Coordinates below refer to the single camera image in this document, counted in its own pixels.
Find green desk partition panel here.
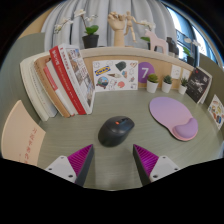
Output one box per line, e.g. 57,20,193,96
0,31,46,158
198,53,224,111

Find white wall socket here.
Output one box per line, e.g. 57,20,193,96
170,64,183,80

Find purple round mouse pad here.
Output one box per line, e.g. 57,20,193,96
148,96,200,142

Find purple round number sign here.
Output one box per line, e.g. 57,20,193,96
137,61,156,84

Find white red-striped book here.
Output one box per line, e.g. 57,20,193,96
43,59,78,117

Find grey pleated curtain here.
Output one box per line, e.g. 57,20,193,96
41,0,178,56

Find colourful food sticker card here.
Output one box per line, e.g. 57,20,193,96
207,94,224,131

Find wooden backboard with ledge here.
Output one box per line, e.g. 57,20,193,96
79,46,214,91

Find peach paper card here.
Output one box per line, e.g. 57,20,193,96
0,99,47,167

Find red-spined photo cover book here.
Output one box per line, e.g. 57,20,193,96
49,44,96,116

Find white sticker sheet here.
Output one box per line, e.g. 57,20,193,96
92,59,139,93

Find window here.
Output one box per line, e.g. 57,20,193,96
166,3,214,64

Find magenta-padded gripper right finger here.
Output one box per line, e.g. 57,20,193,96
132,143,182,187

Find black cover book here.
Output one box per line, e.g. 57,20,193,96
185,67,212,104

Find black horse figurine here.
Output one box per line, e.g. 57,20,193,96
165,36,180,58

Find brown kraft book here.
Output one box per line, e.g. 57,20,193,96
33,54,72,119

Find black computer mouse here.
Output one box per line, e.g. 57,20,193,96
97,115,136,148

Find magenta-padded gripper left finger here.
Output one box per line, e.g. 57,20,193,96
45,143,95,188

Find wooden hand model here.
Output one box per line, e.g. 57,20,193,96
107,11,129,48

